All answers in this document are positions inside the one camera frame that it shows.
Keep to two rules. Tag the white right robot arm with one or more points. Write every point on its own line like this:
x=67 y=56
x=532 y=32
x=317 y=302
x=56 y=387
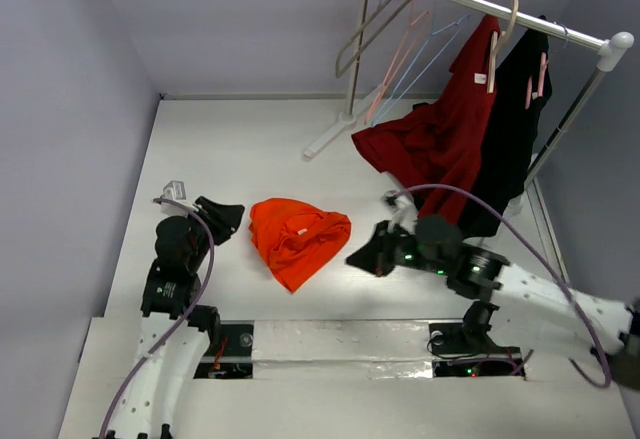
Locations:
x=509 y=305

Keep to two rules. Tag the beige wooden clothes hanger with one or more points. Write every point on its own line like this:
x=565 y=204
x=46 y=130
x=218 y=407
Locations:
x=497 y=42

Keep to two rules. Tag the pink clothes hanger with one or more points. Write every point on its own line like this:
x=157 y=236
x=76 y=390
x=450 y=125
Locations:
x=415 y=30

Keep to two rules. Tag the black t-shirt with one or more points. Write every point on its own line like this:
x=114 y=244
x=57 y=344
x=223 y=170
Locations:
x=505 y=130

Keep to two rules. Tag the dark red t-shirt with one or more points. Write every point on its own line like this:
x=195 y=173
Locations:
x=440 y=143

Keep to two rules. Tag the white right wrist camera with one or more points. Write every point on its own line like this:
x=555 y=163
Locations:
x=400 y=204

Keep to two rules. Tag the pink hanger under black shirt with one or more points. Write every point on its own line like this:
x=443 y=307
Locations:
x=535 y=89

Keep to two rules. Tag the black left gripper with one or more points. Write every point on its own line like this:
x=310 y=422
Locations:
x=224 y=218

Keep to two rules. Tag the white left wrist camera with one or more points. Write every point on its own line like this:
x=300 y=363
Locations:
x=173 y=193

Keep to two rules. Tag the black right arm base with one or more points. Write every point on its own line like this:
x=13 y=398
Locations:
x=463 y=349

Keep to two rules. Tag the orange t-shirt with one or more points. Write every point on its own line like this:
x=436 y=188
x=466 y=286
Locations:
x=296 y=239

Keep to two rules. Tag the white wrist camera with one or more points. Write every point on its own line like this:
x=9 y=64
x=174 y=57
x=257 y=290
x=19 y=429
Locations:
x=400 y=204
x=173 y=193

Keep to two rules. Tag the white metal clothes rack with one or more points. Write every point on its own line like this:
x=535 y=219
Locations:
x=342 y=181

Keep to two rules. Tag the grey clothes hanger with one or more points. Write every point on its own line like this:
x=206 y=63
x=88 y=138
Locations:
x=357 y=44

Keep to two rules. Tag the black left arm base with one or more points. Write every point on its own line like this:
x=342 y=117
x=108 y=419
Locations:
x=231 y=357

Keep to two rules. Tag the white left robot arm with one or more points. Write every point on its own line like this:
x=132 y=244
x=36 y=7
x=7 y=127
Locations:
x=175 y=328

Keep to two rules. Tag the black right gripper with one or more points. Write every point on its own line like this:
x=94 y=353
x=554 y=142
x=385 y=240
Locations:
x=382 y=247

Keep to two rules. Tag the light blue clothes hanger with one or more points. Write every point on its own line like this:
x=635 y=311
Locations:
x=426 y=53

